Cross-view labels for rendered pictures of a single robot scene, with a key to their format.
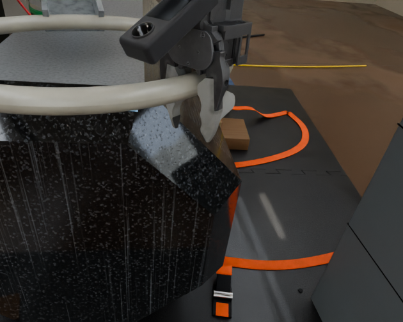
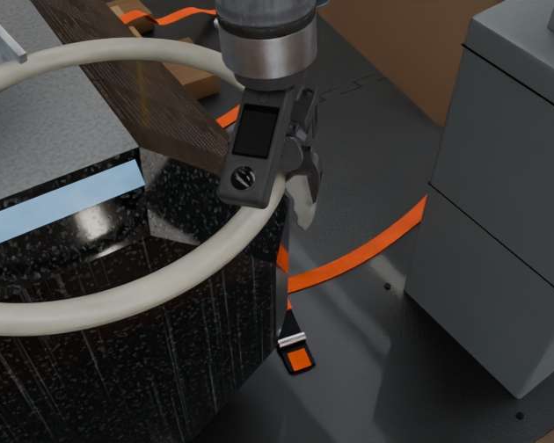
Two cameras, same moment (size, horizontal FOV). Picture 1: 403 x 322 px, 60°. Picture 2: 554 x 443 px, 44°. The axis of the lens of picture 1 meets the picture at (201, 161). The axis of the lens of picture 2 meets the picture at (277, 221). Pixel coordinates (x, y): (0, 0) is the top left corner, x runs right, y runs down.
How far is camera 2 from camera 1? 0.41 m
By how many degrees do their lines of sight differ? 20
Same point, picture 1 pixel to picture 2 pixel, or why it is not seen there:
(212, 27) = (296, 131)
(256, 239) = (300, 239)
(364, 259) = (463, 223)
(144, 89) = (249, 225)
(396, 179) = (478, 118)
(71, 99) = (193, 275)
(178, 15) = (273, 148)
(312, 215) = (361, 166)
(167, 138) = (190, 198)
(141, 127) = (156, 202)
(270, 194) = not seen: hidden behind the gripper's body
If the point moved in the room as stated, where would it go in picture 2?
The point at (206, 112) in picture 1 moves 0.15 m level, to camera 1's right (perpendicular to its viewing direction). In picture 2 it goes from (302, 206) to (426, 171)
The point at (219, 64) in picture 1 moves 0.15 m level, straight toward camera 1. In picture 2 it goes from (311, 163) to (374, 276)
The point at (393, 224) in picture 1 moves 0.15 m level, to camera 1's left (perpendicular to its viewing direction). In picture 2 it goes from (489, 174) to (421, 193)
